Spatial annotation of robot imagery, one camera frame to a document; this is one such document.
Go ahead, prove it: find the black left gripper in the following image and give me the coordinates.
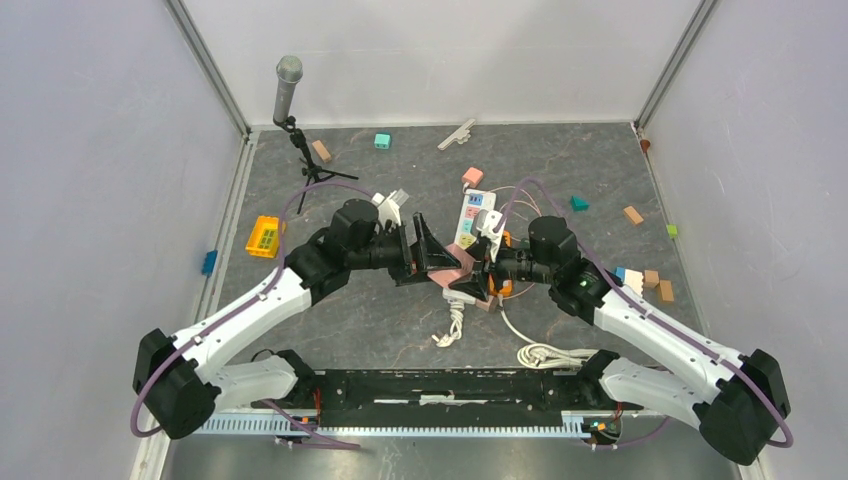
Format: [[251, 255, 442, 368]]
[[348, 212, 460, 286]]

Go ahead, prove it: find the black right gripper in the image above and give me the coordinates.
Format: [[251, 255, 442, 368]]
[[448, 237, 556, 303]]

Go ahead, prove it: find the pink cube socket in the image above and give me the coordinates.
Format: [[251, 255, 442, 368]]
[[428, 243, 475, 288]]

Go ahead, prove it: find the white multicolour power strip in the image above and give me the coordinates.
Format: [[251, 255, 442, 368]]
[[454, 188, 497, 271]]

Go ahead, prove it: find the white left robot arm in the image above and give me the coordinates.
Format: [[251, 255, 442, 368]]
[[131, 199, 461, 439]]

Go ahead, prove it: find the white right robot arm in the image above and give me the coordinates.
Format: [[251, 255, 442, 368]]
[[455, 210, 793, 466]]

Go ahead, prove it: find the orange power strip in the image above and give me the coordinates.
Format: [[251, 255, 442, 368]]
[[488, 256, 514, 298]]

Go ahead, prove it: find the small mauve cube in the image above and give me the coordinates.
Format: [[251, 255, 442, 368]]
[[475, 296, 498, 313]]

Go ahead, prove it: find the small pink charger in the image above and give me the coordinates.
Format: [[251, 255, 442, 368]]
[[461, 167, 484, 188]]

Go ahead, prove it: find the teal triangle block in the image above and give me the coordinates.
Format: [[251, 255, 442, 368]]
[[570, 196, 590, 212]]

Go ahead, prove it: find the teal cube block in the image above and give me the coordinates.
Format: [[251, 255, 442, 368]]
[[373, 132, 392, 150]]

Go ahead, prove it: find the black tripod mic stand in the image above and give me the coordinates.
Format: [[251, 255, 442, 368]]
[[274, 116, 359, 186]]

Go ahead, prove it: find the tan wooden block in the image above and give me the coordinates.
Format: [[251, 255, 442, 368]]
[[312, 140, 332, 163]]

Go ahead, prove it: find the yellow toy crate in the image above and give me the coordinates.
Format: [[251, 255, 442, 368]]
[[245, 215, 287, 259]]

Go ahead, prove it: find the tan block right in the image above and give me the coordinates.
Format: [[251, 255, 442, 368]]
[[623, 205, 644, 226]]

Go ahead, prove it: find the wooden blocks pair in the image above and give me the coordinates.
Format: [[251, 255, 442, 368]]
[[643, 270, 675, 303]]

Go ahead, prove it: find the grey microphone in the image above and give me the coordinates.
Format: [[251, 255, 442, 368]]
[[272, 55, 303, 124]]

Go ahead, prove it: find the white strip plug cable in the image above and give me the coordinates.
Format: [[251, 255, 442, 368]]
[[432, 299, 468, 350]]

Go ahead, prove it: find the coiled white cable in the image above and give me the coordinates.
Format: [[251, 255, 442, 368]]
[[498, 307, 605, 371]]

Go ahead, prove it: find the white plastic bracket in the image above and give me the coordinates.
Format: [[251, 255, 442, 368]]
[[437, 118, 476, 151]]

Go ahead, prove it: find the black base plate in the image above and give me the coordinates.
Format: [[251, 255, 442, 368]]
[[274, 368, 624, 427]]

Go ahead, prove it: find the blue clip on rail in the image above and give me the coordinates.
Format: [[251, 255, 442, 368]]
[[201, 250, 218, 277]]

